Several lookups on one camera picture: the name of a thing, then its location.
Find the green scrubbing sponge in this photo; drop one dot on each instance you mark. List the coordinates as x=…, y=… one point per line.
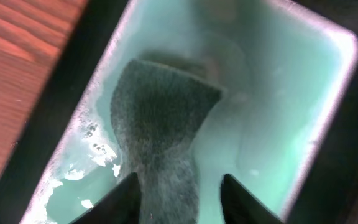
x=156, y=112

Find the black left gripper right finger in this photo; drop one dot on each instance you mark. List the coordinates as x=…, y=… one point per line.
x=239, y=206

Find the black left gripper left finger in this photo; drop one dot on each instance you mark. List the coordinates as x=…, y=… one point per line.
x=120, y=206

